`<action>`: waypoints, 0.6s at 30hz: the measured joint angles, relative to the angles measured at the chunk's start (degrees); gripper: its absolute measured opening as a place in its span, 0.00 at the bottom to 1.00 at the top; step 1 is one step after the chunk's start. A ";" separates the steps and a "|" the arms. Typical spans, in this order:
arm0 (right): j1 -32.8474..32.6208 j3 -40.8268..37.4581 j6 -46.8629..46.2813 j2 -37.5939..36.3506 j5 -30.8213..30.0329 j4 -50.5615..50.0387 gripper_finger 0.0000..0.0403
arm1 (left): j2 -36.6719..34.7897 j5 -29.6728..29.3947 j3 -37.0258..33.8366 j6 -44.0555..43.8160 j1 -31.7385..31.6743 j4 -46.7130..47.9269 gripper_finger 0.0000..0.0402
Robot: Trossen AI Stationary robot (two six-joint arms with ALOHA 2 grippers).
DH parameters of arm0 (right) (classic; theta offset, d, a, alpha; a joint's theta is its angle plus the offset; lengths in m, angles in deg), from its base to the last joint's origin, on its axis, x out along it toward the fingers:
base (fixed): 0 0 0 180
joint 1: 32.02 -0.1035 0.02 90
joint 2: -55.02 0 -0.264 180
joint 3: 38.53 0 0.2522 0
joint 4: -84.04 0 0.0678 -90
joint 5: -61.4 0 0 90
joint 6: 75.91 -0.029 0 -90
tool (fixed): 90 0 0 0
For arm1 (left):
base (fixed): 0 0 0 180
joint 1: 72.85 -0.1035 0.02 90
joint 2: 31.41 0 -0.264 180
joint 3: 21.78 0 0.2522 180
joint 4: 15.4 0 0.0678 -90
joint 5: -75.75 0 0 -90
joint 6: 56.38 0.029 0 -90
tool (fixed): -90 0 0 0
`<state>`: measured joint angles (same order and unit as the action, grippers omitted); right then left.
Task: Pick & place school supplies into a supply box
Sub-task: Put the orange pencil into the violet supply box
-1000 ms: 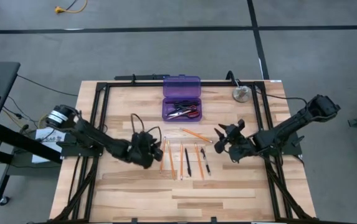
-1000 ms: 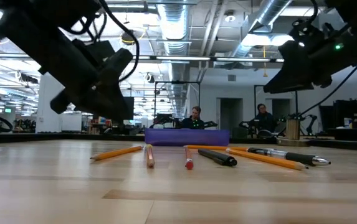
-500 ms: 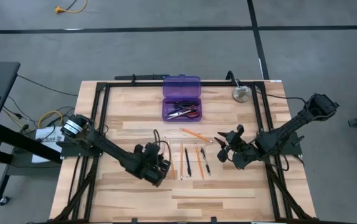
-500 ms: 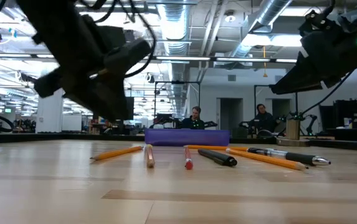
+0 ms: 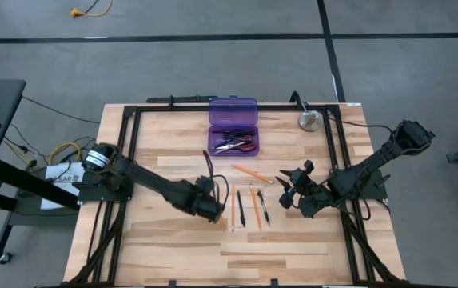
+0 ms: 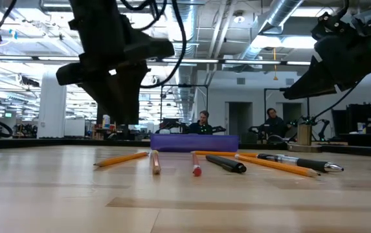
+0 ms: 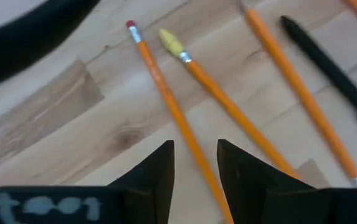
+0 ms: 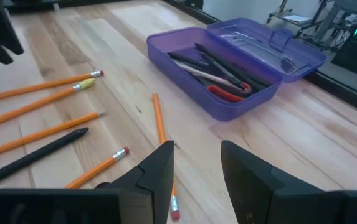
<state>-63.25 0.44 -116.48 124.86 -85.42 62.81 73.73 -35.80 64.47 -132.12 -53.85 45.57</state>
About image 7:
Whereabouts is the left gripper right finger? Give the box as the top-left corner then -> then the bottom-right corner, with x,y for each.
217,139 -> 357,224

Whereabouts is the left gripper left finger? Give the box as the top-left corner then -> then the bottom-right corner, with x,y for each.
0,139 -> 176,224

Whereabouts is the black marker pen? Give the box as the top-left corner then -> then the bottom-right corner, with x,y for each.
279,14 -> 357,139

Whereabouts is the orange pencil yellow eraser cap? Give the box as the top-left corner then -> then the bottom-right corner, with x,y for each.
158,28 -> 300,180

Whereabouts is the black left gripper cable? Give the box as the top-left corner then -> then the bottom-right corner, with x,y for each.
0,0 -> 102,95

